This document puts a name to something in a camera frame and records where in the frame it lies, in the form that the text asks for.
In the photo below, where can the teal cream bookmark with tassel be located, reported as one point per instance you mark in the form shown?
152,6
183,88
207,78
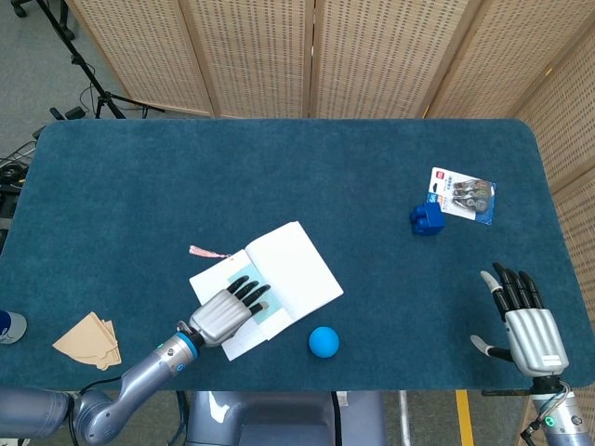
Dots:
276,325

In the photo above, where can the black tripod stand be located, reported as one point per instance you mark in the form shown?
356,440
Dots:
104,100

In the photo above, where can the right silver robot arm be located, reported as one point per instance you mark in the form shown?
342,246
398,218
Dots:
558,427

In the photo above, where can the teal table cloth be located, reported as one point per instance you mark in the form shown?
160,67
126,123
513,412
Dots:
139,186

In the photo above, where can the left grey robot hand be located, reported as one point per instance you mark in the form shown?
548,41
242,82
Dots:
220,318

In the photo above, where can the blister pack card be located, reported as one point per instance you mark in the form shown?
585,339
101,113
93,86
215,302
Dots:
465,195

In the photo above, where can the blue rubber ball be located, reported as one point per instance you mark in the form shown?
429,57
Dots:
324,342

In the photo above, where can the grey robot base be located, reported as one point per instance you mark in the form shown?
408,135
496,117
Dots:
279,423

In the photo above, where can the white blue cup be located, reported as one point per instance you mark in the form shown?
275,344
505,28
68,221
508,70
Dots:
11,327

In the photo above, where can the open lined white notebook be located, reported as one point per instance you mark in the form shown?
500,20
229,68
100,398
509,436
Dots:
297,265

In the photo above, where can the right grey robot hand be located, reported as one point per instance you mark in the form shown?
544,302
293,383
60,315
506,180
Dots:
534,339

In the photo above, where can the dark blue building block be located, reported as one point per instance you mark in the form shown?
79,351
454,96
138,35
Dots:
430,220

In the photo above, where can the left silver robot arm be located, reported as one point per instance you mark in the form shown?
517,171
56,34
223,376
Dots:
139,376

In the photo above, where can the tan paper sheets stack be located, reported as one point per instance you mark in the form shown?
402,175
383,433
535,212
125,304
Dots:
86,339

